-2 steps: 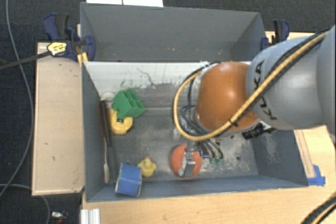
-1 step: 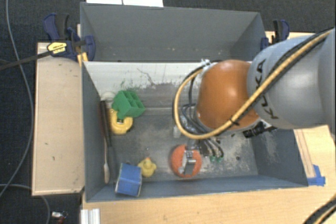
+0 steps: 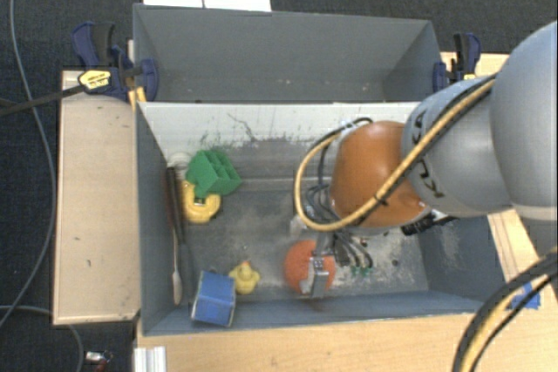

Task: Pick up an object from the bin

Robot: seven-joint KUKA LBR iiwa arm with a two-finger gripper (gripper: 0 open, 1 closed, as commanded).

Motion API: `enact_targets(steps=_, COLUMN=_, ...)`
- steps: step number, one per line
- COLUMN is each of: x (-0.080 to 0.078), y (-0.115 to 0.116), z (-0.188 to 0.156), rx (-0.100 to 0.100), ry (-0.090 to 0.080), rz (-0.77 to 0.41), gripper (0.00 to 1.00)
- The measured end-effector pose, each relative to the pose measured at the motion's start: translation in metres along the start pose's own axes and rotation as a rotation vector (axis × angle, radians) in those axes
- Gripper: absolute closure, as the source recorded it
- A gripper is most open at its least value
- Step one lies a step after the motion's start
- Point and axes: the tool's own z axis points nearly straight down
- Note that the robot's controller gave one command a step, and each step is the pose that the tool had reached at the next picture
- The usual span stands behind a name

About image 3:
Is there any orange ball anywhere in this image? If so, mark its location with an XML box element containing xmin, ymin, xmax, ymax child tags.
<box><xmin>282</xmin><ymin>239</ymin><xmax>338</xmax><ymax>295</ymax></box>

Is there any yellow toy duck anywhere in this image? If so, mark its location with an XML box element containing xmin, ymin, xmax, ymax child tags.
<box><xmin>228</xmin><ymin>260</ymin><xmax>262</xmax><ymax>296</ymax></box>

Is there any blue box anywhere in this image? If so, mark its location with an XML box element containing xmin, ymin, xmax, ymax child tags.
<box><xmin>190</xmin><ymin>269</ymin><xmax>238</xmax><ymax>328</ymax></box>

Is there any yellow round toy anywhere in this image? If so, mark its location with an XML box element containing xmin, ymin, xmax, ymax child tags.
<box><xmin>180</xmin><ymin>179</ymin><xmax>223</xmax><ymax>226</ymax></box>

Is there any green toy building block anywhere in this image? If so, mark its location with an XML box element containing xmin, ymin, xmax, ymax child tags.
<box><xmin>184</xmin><ymin>148</ymin><xmax>243</xmax><ymax>200</ymax></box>

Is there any grey metal bin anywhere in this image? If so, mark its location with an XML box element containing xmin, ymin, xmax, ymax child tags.
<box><xmin>132</xmin><ymin>3</ymin><xmax>507</xmax><ymax>337</ymax></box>

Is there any pale wood board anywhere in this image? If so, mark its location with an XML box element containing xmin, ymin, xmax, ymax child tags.
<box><xmin>51</xmin><ymin>69</ymin><xmax>143</xmax><ymax>327</ymax></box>

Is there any black cylinder on white bracket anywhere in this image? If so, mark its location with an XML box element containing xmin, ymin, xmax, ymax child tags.
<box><xmin>399</xmin><ymin>209</ymin><xmax>455</xmax><ymax>237</ymax></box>

